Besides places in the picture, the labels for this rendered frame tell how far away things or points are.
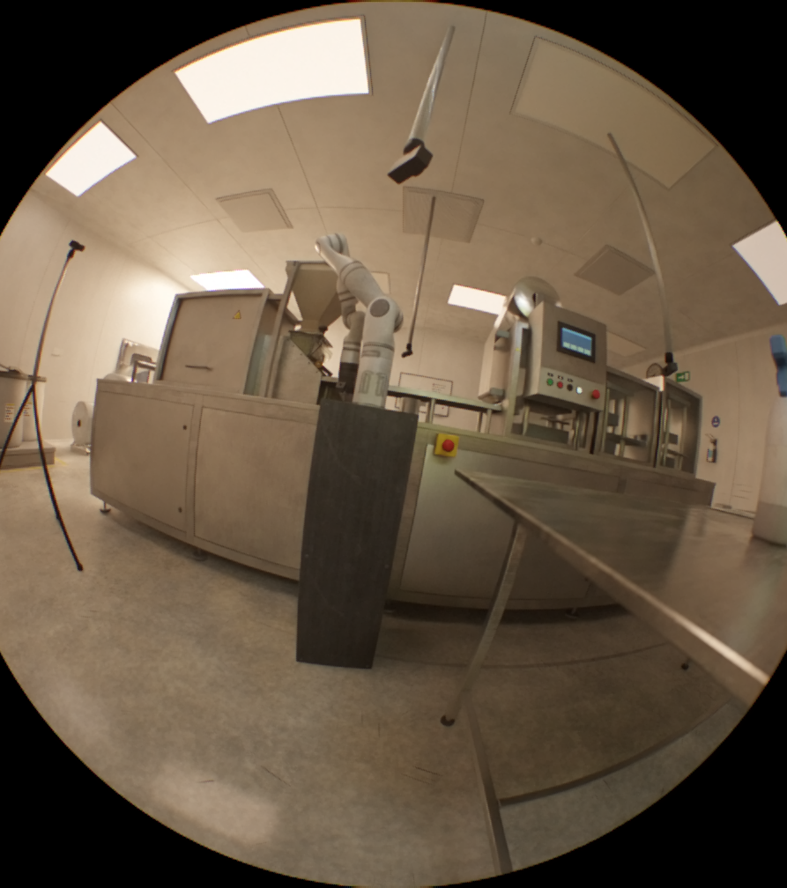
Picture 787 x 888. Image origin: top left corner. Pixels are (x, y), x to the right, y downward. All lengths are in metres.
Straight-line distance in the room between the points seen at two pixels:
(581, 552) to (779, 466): 0.35
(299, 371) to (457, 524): 0.96
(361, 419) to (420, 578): 0.70
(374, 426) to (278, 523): 0.64
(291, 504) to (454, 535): 0.62
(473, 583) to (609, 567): 1.08
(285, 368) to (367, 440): 0.81
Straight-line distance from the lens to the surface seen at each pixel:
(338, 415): 0.70
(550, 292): 1.71
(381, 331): 0.82
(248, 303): 1.57
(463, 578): 1.20
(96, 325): 4.65
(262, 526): 1.22
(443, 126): 2.24
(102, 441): 1.95
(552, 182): 2.50
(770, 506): 0.47
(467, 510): 1.09
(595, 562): 0.17
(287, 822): 0.76
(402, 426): 0.71
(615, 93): 2.16
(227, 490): 1.26
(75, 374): 4.51
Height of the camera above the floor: 0.75
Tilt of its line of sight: 2 degrees down
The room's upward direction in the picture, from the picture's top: 10 degrees clockwise
